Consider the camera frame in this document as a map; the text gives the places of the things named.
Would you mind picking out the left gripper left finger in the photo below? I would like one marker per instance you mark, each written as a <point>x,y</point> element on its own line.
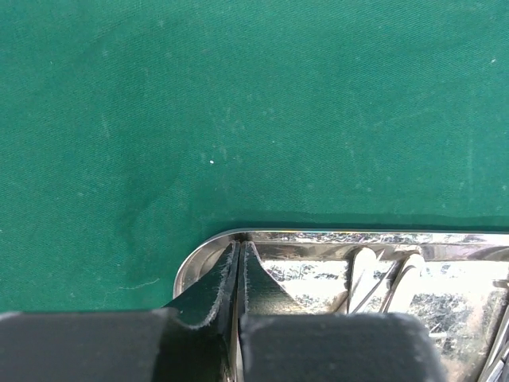
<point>189,339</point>

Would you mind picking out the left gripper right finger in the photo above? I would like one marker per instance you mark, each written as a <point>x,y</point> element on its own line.
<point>278,342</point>

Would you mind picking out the steel tweezers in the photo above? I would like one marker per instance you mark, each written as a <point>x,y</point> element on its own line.
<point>362,282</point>

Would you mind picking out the stainless steel instrument tray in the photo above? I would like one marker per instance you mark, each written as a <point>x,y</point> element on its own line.
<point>462,298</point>

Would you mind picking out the green surgical drape cloth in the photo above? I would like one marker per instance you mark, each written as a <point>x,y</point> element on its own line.
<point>131,131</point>

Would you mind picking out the steel forceps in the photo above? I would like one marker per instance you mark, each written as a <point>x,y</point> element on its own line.
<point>405,285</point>

